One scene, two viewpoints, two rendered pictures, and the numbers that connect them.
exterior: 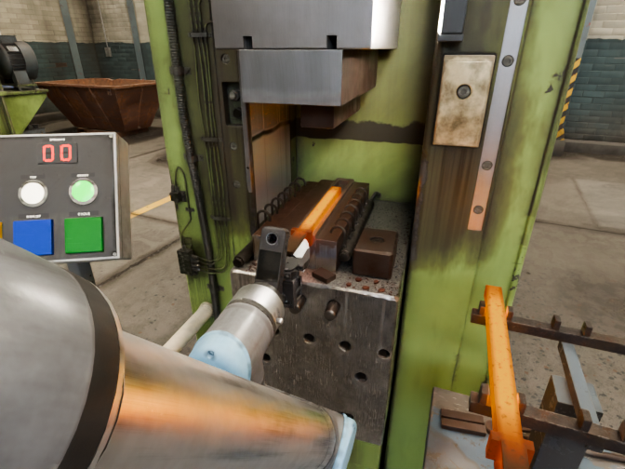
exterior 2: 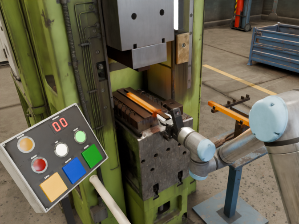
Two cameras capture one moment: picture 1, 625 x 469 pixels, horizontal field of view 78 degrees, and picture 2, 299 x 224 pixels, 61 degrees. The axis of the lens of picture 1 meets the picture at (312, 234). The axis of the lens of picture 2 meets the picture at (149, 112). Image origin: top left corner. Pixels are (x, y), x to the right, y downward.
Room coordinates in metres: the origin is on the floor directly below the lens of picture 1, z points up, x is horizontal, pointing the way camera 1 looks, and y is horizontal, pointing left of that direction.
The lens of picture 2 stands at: (0.01, 0.98, 1.66)
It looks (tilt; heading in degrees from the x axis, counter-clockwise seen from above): 28 degrees down; 310
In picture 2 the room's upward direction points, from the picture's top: 3 degrees counter-clockwise
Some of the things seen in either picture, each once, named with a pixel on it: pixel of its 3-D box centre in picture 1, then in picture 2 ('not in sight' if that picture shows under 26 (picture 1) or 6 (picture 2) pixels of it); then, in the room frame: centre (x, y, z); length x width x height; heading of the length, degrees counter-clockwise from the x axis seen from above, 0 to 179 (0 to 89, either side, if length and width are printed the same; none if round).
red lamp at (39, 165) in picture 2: not in sight; (39, 165); (0.77, 0.69, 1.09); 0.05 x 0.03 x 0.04; 73
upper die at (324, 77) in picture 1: (320, 72); (128, 47); (0.98, -0.02, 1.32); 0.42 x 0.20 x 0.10; 163
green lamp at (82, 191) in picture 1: (83, 191); (80, 136); (0.79, 0.49, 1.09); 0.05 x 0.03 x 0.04; 73
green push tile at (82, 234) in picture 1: (85, 234); (91, 156); (0.75, 0.49, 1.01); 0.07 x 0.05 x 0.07; 98
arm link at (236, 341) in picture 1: (232, 349); (200, 146); (0.45, 0.12, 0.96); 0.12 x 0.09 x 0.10; 163
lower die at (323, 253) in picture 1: (319, 215); (133, 106); (0.98, -0.02, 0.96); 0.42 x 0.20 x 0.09; 163
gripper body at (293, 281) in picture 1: (274, 287); (175, 130); (0.61, 0.07, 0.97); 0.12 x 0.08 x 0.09; 163
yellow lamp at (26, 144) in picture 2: not in sight; (26, 144); (0.81, 0.70, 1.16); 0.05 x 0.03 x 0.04; 73
